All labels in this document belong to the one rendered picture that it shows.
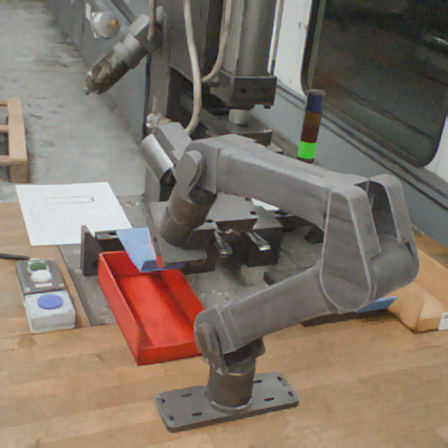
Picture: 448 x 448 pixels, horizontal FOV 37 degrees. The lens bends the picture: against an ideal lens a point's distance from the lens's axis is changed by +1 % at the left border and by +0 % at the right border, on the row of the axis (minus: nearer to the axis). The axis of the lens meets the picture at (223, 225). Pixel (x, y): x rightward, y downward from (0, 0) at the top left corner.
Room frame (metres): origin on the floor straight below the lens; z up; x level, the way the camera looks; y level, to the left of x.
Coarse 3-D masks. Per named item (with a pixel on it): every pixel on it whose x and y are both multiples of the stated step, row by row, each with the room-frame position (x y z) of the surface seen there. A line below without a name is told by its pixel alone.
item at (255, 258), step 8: (264, 232) 1.16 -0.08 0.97; (272, 232) 1.17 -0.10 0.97; (280, 232) 1.18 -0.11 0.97; (224, 240) 1.12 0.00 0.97; (232, 240) 1.13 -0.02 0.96; (240, 240) 1.14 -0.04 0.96; (272, 240) 1.17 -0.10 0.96; (280, 240) 1.18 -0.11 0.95; (208, 248) 1.11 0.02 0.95; (232, 248) 1.22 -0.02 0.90; (240, 248) 1.19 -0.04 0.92; (248, 248) 1.16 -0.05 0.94; (272, 248) 1.17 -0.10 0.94; (208, 256) 1.11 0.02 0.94; (240, 256) 1.18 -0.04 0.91; (248, 256) 1.15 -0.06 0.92; (256, 256) 1.16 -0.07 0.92; (264, 256) 1.16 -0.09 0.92; (272, 256) 1.17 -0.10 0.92; (184, 264) 1.09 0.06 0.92; (200, 264) 1.11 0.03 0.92; (208, 264) 1.11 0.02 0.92; (248, 264) 1.15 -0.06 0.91; (256, 264) 1.16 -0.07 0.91; (264, 264) 1.17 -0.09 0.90; (272, 264) 1.17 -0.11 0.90; (184, 272) 1.09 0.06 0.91; (192, 272) 1.10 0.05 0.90; (200, 272) 1.11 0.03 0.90
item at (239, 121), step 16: (192, 96) 1.34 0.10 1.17; (208, 96) 1.36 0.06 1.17; (192, 112) 1.28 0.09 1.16; (208, 112) 1.21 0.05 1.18; (224, 112) 1.25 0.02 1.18; (240, 112) 1.16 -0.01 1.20; (224, 128) 1.14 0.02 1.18; (240, 128) 1.14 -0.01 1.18; (256, 128) 1.15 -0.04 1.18; (272, 144) 1.20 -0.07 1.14
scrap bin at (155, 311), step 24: (120, 264) 1.04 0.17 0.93; (120, 288) 1.01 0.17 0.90; (144, 288) 1.02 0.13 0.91; (168, 288) 1.03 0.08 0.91; (120, 312) 0.89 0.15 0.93; (144, 312) 0.94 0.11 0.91; (168, 312) 0.95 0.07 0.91; (192, 312) 0.93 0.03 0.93; (144, 336) 0.88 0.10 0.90; (168, 336) 0.88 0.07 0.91; (192, 336) 0.89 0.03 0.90; (144, 360) 0.81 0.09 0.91; (168, 360) 0.83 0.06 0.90
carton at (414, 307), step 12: (420, 252) 1.17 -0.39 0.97; (420, 264) 1.17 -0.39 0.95; (432, 264) 1.14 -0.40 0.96; (420, 276) 1.16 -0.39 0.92; (432, 276) 1.13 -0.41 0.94; (444, 276) 1.11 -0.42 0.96; (408, 288) 1.02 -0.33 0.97; (420, 288) 1.14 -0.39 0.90; (432, 288) 1.13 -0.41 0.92; (444, 288) 1.10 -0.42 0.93; (396, 300) 1.04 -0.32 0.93; (408, 300) 1.02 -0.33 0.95; (420, 300) 0.99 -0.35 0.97; (432, 300) 1.10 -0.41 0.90; (444, 300) 1.09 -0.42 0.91; (396, 312) 1.03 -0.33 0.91; (408, 312) 1.01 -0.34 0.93; (420, 312) 0.99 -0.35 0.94; (432, 312) 1.06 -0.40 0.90; (444, 312) 1.07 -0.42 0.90; (408, 324) 1.00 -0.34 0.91; (420, 324) 0.99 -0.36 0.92; (432, 324) 1.00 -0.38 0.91; (444, 324) 1.01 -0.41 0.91
